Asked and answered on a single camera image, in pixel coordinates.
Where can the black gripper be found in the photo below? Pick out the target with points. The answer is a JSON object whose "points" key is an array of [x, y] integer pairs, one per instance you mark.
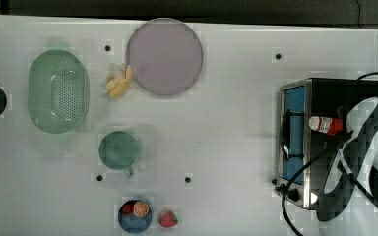
{"points": [[344, 134]]}

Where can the red ketchup bottle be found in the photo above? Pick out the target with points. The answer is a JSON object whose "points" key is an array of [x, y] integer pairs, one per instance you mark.
{"points": [[325, 125]]}

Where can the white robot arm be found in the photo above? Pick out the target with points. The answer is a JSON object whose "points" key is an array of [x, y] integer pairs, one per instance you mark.
{"points": [[347, 204]]}

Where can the black steel toaster oven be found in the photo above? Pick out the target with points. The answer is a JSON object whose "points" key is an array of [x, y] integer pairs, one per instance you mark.
{"points": [[304, 156]]}

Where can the lilac round plate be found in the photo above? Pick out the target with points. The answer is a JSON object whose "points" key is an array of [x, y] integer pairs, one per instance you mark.
{"points": [[166, 56]]}

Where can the toy strawberry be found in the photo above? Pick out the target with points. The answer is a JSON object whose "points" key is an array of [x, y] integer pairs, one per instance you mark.
{"points": [[168, 220]]}

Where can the toy orange slice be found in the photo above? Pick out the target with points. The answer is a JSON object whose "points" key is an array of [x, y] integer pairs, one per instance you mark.
{"points": [[140, 209]]}

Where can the peeled toy banana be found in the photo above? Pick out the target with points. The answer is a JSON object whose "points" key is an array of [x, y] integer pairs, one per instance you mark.
{"points": [[119, 80]]}

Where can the green cup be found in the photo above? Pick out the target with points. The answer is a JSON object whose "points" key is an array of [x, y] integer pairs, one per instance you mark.
{"points": [[119, 150]]}

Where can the small red toy fruit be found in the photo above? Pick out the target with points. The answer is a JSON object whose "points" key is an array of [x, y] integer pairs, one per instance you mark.
{"points": [[127, 208]]}

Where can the blue bowl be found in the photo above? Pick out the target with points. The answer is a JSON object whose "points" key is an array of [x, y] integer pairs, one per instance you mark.
{"points": [[133, 224]]}

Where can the green plastic colander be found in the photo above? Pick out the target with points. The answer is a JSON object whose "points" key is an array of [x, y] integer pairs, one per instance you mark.
{"points": [[59, 92]]}

